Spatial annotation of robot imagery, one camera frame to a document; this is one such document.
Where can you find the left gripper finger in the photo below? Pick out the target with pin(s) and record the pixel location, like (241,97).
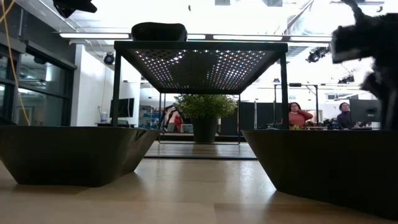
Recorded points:
(82,5)

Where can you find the black rounded square plate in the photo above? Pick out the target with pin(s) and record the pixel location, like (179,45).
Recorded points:
(159,31)

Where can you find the black ceiling spotlight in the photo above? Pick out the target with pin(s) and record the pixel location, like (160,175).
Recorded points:
(346,79)
(314,55)

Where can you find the round black speaker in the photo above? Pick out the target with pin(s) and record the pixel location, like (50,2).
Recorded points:
(109,58)

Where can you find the black computer monitor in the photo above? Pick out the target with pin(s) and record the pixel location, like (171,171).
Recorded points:
(122,108)
(363,110)

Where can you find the person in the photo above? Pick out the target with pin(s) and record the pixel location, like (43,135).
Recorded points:
(345,118)
(174,119)
(298,118)

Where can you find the black framed glass partition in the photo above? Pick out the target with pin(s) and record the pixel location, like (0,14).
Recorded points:
(67,102)

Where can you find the white bottle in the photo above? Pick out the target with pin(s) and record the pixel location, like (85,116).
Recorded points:
(104,117)

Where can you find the dark background desk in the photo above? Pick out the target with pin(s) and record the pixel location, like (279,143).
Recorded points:
(105,124)

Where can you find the black perforated metal stand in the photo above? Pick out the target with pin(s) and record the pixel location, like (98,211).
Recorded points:
(202,45)

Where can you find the black wavy square plate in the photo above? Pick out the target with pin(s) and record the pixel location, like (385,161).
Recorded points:
(77,155)
(326,165)

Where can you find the black partition panel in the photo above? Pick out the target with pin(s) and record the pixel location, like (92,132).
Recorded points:
(248,115)

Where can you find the green plant in black pot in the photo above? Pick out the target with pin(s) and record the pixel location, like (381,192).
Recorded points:
(205,107)

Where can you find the ceiling light rail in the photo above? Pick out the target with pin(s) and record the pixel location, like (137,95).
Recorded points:
(93,35)

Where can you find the black metal rig frame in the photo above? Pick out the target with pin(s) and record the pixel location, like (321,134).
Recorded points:
(295,84)

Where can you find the black metal table frame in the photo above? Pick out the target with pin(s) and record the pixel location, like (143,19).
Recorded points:
(233,137)

